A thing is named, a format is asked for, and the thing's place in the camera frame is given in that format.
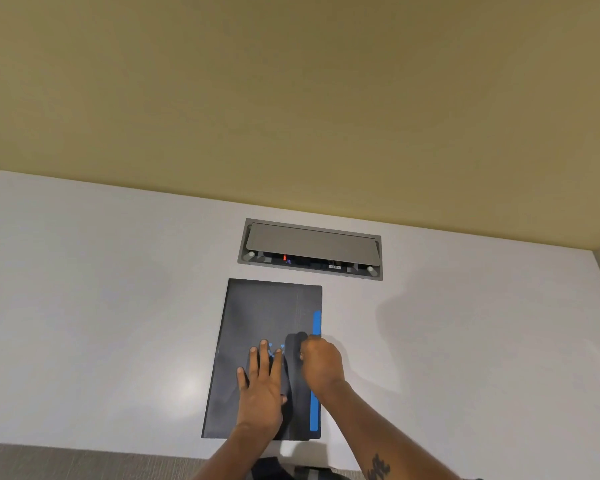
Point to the person's left middle finger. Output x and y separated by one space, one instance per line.
265 362

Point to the person's dark clothing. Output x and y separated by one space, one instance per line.
300 472

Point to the person's left forearm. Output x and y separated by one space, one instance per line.
235 457

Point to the grey recessed desk power box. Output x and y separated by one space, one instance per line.
311 271

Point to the person's right forearm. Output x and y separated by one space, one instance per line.
375 434

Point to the person's left hand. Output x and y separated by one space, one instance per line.
260 402

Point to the person's right fingers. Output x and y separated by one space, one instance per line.
311 357

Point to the black adhesive liner strip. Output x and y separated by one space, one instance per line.
296 394

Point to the person's left little finger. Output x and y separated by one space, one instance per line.
242 380

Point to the grey power box flap lid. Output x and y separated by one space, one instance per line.
310 243

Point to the person's right hand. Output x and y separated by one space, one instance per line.
325 364

